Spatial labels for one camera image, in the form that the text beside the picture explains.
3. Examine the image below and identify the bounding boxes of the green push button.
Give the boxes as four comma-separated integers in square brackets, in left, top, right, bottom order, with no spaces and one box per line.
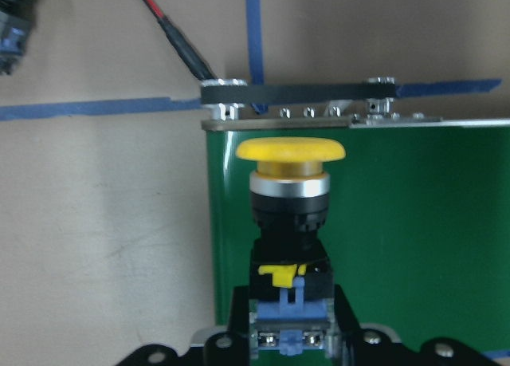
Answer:
[1,0,40,76]

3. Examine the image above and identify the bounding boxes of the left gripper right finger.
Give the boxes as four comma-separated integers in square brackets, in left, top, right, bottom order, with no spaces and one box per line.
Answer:
[327,284,373,365]

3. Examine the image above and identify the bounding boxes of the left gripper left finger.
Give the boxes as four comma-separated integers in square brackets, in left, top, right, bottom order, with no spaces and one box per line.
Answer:
[203,286,251,366]

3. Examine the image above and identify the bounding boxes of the green conveyor belt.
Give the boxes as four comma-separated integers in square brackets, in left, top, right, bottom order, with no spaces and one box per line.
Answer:
[201,77,509,357]

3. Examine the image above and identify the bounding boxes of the red black wire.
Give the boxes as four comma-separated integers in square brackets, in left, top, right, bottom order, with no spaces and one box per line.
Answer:
[129,0,219,82]

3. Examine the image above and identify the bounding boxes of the yellow push button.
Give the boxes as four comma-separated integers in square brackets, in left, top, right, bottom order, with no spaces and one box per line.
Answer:
[236,136,346,360]

